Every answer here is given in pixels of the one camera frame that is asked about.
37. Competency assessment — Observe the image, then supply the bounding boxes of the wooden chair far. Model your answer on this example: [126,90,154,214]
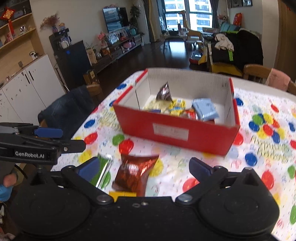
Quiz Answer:
[243,64,295,95]

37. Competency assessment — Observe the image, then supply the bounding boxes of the red snack packet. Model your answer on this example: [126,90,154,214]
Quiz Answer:
[180,108,198,120]

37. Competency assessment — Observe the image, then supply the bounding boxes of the yellow minion snack packet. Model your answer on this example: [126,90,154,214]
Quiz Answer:
[168,99,186,116]

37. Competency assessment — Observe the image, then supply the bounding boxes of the green snack packet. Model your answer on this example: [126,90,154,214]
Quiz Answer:
[90,154,114,188]

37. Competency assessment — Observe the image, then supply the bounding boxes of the red cardboard box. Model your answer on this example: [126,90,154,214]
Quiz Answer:
[113,68,240,156]

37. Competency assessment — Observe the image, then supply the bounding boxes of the operator hand blue glove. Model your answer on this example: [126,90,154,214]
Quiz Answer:
[0,173,18,202]

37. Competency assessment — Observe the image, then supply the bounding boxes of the white cabinet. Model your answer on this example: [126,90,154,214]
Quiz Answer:
[0,55,65,125]

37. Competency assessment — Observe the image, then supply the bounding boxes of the wooden wall shelf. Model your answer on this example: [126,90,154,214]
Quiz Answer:
[1,1,45,84]

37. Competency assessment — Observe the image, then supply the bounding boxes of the wooden chair left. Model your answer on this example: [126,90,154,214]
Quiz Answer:
[86,84,103,98]

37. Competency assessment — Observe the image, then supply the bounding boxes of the balloon pattern tablecloth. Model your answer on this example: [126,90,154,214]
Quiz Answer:
[53,72,295,240]

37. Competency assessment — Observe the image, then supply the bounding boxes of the brown m&m's packet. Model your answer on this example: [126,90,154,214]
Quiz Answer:
[156,82,173,102]

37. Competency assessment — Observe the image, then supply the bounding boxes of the tv console shelf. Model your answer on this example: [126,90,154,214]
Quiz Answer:
[92,34,142,74]

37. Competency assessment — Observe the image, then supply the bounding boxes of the light blue snack packet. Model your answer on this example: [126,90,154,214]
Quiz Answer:
[192,98,219,121]

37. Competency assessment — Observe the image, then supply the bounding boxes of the copper red foil snack bag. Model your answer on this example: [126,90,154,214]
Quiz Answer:
[112,154,159,197]

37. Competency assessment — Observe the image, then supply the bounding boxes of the white blue snack packet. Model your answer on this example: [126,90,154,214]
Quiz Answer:
[149,109,161,113]

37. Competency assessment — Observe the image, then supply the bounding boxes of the pink cloth on chair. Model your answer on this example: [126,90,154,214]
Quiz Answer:
[265,68,291,91]

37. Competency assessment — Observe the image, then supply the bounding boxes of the black clothes pile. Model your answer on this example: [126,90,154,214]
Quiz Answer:
[211,30,264,71]

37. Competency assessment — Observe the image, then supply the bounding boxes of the black side cabinet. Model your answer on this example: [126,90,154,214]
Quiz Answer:
[49,28,91,90]

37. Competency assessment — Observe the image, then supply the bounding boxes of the dark jeans on chair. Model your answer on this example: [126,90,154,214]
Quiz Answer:
[38,85,95,140]

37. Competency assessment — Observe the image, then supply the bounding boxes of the television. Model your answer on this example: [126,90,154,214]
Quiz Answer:
[103,8,130,33]

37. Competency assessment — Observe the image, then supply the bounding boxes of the cream star snack packet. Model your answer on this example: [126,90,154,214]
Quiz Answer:
[144,99,173,113]

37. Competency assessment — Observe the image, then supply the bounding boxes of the wooden chair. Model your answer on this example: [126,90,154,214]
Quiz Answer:
[243,64,295,95]
[86,84,103,98]

